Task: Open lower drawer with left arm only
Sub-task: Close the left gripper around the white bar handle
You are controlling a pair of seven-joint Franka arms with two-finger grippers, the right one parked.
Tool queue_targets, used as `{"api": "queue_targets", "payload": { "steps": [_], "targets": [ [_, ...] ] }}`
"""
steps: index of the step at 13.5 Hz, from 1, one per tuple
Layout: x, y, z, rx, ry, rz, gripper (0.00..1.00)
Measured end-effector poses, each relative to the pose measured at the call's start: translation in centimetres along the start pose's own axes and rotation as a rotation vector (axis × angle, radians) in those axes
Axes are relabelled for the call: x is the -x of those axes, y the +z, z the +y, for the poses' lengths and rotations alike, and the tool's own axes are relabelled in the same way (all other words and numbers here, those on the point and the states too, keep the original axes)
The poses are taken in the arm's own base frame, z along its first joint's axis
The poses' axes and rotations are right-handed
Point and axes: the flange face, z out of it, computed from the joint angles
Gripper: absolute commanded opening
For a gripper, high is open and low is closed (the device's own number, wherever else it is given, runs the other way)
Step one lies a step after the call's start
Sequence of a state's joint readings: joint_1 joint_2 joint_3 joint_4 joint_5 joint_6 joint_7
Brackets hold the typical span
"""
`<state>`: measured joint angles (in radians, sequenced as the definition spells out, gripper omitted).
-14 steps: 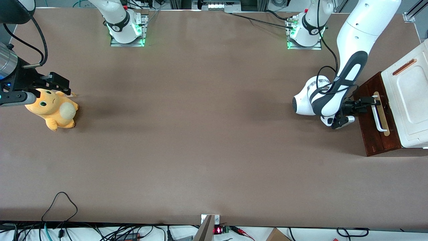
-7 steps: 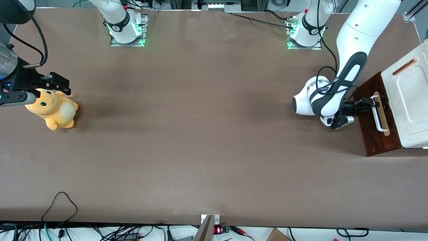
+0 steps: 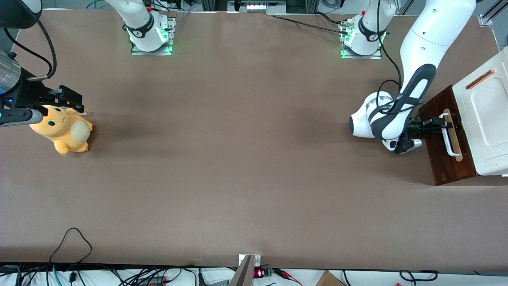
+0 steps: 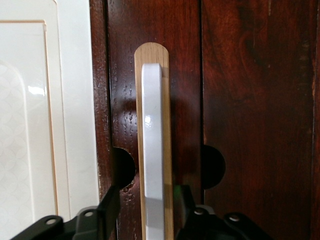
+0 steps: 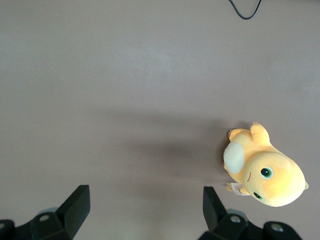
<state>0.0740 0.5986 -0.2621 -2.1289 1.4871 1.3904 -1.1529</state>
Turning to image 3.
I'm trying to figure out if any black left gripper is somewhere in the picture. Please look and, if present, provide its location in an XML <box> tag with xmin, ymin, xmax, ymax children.
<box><xmin>405</xmin><ymin>116</ymin><xmax>454</xmax><ymax>139</ymax></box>

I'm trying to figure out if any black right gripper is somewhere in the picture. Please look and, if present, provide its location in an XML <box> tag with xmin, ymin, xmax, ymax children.
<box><xmin>2</xmin><ymin>71</ymin><xmax>85</xmax><ymax>114</ymax></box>

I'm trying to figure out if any tan wooden handle plate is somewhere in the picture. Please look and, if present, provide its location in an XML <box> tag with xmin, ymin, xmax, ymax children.
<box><xmin>442</xmin><ymin>108</ymin><xmax>464</xmax><ymax>162</ymax></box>

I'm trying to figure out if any white drawer handle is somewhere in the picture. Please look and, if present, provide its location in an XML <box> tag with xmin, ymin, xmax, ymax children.
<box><xmin>439</xmin><ymin>113</ymin><xmax>458</xmax><ymax>157</ymax></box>

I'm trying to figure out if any dark wooden drawer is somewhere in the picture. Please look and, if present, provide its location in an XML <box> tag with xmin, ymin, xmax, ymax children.
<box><xmin>420</xmin><ymin>86</ymin><xmax>477</xmax><ymax>186</ymax></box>

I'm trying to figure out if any yellow plush toy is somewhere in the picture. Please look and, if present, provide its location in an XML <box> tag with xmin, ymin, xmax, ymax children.
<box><xmin>29</xmin><ymin>104</ymin><xmax>94</xmax><ymax>156</ymax></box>

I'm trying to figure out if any copper strip on cabinet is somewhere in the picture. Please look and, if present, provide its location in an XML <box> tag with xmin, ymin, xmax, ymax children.
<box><xmin>466</xmin><ymin>70</ymin><xmax>496</xmax><ymax>90</ymax></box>

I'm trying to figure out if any brown cardboard box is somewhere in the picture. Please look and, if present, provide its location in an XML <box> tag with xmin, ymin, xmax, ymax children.
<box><xmin>316</xmin><ymin>270</ymin><xmax>346</xmax><ymax>286</ymax></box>

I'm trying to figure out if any black power adapter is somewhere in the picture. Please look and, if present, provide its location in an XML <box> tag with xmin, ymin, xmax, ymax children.
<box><xmin>137</xmin><ymin>276</ymin><xmax>167</xmax><ymax>286</ymax></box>

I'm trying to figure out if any red clip lead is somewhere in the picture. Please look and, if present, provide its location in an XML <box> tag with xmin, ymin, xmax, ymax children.
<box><xmin>274</xmin><ymin>269</ymin><xmax>303</xmax><ymax>285</ymax></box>

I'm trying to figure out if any white power strip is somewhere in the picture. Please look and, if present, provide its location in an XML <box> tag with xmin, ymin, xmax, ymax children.
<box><xmin>228</xmin><ymin>0</ymin><xmax>286</xmax><ymax>15</ymax></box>

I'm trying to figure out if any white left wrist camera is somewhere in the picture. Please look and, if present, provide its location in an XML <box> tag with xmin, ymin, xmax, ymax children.
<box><xmin>383</xmin><ymin>136</ymin><xmax>422</xmax><ymax>155</ymax></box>

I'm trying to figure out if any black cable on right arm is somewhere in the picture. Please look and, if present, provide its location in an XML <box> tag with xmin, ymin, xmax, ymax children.
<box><xmin>3</xmin><ymin>18</ymin><xmax>57</xmax><ymax>81</ymax></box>

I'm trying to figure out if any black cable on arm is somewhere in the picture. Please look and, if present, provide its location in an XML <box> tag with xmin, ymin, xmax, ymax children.
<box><xmin>367</xmin><ymin>0</ymin><xmax>427</xmax><ymax>116</ymax></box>
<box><xmin>3</xmin><ymin>18</ymin><xmax>57</xmax><ymax>81</ymax></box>

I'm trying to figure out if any white cabinet with wooden frame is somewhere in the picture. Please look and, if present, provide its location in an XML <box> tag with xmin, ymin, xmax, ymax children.
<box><xmin>419</xmin><ymin>46</ymin><xmax>508</xmax><ymax>186</ymax></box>

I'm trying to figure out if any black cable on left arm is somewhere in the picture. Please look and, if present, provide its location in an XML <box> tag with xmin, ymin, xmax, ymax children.
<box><xmin>367</xmin><ymin>0</ymin><xmax>427</xmax><ymax>116</ymax></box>

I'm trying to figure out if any metal base plate of right arm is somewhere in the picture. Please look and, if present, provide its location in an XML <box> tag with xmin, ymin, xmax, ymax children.
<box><xmin>131</xmin><ymin>17</ymin><xmax>176</xmax><ymax>56</ymax></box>

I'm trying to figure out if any metal base plate of left arm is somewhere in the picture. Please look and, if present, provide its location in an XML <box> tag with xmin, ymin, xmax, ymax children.
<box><xmin>341</xmin><ymin>20</ymin><xmax>383</xmax><ymax>60</ymax></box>

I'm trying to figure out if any aluminium frame profile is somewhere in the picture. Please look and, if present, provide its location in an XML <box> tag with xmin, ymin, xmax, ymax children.
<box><xmin>477</xmin><ymin>0</ymin><xmax>508</xmax><ymax>27</ymax></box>

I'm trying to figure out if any black cable loop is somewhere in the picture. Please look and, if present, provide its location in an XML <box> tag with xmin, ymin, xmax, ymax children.
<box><xmin>49</xmin><ymin>227</ymin><xmax>93</xmax><ymax>265</ymax></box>

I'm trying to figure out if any long black cable on table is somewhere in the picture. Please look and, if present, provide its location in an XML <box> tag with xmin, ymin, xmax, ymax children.
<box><xmin>273</xmin><ymin>14</ymin><xmax>350</xmax><ymax>35</ymax></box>

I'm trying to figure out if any grey metal mount post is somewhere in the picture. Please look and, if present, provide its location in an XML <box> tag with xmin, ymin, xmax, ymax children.
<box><xmin>228</xmin><ymin>254</ymin><xmax>262</xmax><ymax>286</ymax></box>

